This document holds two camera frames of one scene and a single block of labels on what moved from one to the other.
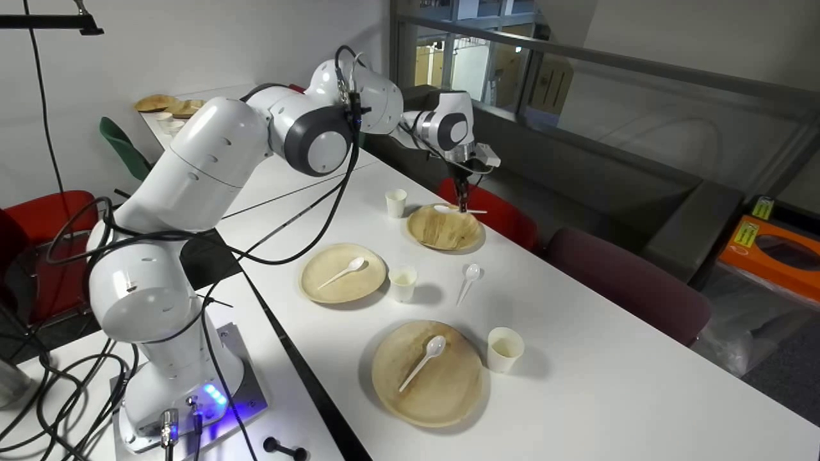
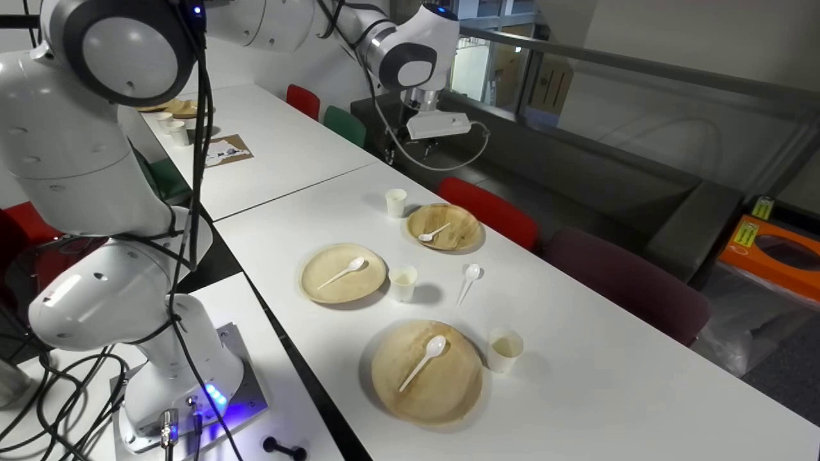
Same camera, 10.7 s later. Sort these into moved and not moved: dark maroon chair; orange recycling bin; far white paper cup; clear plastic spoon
Moved: clear plastic spoon
Not moved: orange recycling bin; far white paper cup; dark maroon chair
